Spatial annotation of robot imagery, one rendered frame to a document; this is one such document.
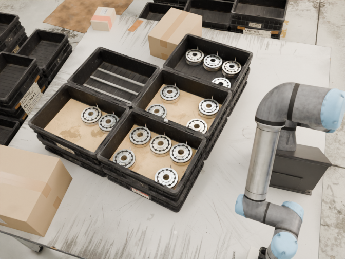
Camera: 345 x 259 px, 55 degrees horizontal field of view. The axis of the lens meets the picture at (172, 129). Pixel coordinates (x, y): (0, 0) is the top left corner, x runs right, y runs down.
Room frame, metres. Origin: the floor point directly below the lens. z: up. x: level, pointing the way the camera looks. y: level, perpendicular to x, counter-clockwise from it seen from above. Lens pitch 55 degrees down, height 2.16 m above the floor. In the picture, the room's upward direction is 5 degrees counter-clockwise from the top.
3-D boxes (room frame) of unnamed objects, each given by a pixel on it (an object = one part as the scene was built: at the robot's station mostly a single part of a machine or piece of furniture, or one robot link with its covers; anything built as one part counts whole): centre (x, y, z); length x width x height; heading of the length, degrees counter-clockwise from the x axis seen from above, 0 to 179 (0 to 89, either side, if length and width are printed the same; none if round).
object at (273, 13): (2.19, -0.76, 0.37); 0.40 x 0.30 x 0.45; 68
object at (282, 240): (0.28, -0.31, 1.06); 0.09 x 0.08 x 0.11; 150
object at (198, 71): (1.29, -0.22, 0.87); 0.40 x 0.30 x 0.11; 58
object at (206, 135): (1.04, -0.06, 0.92); 0.40 x 0.30 x 0.02; 58
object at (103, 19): (1.99, 0.40, 0.74); 0.16 x 0.12 x 0.07; 164
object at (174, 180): (0.67, 0.05, 0.86); 0.10 x 0.10 x 0.01
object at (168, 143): (0.84, 0.06, 0.86); 0.10 x 0.10 x 0.01
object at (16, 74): (1.69, 1.11, 0.37); 0.40 x 0.30 x 0.45; 158
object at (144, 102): (1.04, -0.06, 0.87); 0.40 x 0.30 x 0.11; 58
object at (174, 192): (0.79, 0.10, 0.92); 0.40 x 0.30 x 0.02; 58
